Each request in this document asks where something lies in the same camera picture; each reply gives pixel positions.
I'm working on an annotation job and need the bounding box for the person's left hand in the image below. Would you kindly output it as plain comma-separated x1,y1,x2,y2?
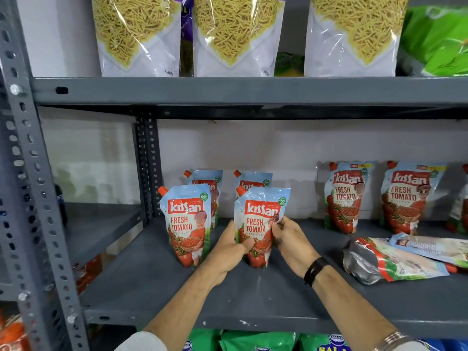
203,220,255,288

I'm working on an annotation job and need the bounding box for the person's right hand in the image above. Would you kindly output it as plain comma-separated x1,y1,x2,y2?
271,215,322,277

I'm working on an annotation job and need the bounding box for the tomato ketchup pouch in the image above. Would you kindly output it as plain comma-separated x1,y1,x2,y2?
234,186,291,269
158,184,212,268
342,237,460,286
380,161,448,236
388,233,468,269
447,164,468,234
184,169,224,229
233,170,273,200
324,161,374,235

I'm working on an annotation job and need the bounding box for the person's left forearm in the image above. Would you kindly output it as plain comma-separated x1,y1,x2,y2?
143,268,224,344

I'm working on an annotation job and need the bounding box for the person's right forearm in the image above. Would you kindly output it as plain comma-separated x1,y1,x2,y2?
311,265,430,351

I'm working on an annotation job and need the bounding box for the black wristband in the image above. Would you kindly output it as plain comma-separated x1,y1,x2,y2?
304,257,330,288

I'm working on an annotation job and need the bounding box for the white sleeve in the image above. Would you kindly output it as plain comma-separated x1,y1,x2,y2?
114,331,169,351

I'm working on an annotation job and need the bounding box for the grey metal shelving rack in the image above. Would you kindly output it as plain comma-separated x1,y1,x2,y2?
0,0,468,351
0,203,145,302

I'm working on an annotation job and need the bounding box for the red packet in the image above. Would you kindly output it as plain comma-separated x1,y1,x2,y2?
73,254,103,295

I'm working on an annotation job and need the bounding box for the green yellow snack packet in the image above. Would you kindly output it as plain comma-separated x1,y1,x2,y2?
274,52,305,77

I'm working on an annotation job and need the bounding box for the blue packet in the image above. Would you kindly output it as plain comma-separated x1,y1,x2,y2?
419,338,468,351

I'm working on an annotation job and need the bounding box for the white noodle snack packet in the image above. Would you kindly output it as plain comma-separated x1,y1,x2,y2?
193,0,286,78
91,0,182,78
304,0,410,78

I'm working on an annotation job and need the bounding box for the purple snack packet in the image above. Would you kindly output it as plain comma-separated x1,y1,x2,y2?
179,0,195,78

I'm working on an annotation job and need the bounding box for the orange packet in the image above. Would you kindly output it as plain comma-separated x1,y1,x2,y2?
0,313,30,351

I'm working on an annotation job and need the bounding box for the bright green packet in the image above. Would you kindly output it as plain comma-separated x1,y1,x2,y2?
397,5,468,77

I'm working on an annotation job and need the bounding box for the silver bracelet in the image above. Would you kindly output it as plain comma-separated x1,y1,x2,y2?
373,331,414,351

